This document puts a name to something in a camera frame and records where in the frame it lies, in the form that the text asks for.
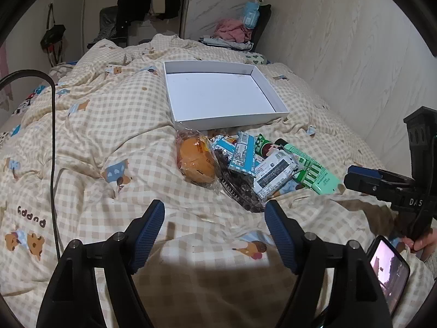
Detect green cartoon snack packet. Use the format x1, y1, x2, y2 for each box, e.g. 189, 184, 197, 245
254, 134, 284, 161

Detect black hanging bag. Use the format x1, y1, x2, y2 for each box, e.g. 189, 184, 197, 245
40, 3, 66, 65

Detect checkered printed blanket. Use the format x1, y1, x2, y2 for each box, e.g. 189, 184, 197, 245
0, 33, 437, 328

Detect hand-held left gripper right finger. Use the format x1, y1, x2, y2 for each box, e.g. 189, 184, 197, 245
264, 200, 393, 328

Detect dark hair claw clip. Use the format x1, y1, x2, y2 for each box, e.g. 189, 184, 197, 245
215, 150, 265, 212

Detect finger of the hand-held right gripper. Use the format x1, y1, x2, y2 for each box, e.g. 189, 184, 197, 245
347, 165, 415, 183
343, 174, 412, 200

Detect white and black snack packet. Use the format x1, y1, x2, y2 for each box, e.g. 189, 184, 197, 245
253, 152, 301, 202

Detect person's right hand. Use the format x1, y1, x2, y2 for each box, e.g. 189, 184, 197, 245
404, 227, 437, 257

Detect pink cloth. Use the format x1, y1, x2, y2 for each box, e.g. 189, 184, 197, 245
213, 19, 253, 43

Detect striped grey garment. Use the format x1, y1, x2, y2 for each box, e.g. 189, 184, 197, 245
87, 7, 128, 49

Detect green tube with black cap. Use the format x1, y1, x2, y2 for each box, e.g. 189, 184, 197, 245
275, 138, 340, 195

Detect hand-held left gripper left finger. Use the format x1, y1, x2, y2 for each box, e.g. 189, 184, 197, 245
36, 199, 166, 328

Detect bun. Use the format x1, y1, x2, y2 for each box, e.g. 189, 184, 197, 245
176, 130, 219, 192

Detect blue tissue pack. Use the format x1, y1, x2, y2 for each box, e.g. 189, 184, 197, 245
242, 0, 262, 30

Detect white cardboard box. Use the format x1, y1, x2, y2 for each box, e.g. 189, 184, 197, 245
163, 60, 290, 131

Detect black chair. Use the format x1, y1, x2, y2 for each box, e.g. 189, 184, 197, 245
251, 4, 272, 53

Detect heart print pillow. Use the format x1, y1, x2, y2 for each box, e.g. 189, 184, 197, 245
244, 52, 267, 65

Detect black hanging jacket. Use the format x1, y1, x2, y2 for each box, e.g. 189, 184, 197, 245
116, 0, 153, 38

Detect black smartphone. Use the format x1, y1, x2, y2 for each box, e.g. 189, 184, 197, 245
367, 235, 410, 317

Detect black cable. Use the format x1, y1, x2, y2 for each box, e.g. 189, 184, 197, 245
0, 69, 64, 257

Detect grey folded clothes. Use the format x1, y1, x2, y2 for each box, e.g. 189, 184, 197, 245
198, 36, 255, 52

